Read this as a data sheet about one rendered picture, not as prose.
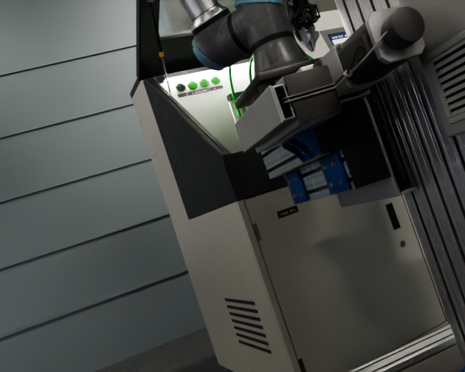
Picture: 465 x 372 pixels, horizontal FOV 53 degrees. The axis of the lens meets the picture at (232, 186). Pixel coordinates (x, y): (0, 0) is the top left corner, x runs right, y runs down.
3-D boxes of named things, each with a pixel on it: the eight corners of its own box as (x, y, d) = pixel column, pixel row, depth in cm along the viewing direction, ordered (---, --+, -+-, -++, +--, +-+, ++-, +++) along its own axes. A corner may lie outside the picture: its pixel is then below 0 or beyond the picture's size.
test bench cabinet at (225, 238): (313, 431, 153) (235, 201, 157) (244, 391, 206) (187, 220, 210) (460, 343, 181) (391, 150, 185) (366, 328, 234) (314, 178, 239)
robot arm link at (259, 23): (279, 28, 111) (260, -25, 112) (236, 54, 119) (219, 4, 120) (302, 33, 121) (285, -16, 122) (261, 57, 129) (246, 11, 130)
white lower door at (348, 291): (311, 397, 154) (243, 200, 158) (307, 395, 156) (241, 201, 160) (447, 320, 180) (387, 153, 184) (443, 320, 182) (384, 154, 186)
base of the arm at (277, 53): (322, 60, 114) (309, 22, 114) (266, 74, 110) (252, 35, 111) (300, 81, 128) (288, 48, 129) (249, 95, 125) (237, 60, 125)
